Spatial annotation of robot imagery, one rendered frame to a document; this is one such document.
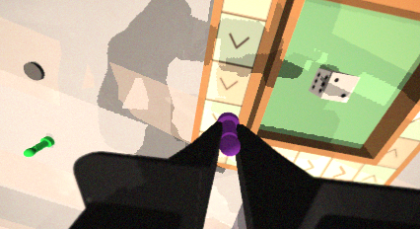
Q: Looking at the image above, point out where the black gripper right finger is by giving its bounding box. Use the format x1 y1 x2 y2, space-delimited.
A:
235 124 420 229

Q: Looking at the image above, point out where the beige die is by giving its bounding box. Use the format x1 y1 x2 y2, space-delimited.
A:
309 68 361 103

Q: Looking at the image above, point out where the purple pawn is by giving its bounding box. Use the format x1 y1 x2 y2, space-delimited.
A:
217 113 241 157

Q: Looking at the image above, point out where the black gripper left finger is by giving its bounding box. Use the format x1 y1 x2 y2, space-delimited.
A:
72 121 223 229

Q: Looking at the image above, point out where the green game pawn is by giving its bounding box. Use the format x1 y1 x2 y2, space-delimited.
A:
24 136 55 157

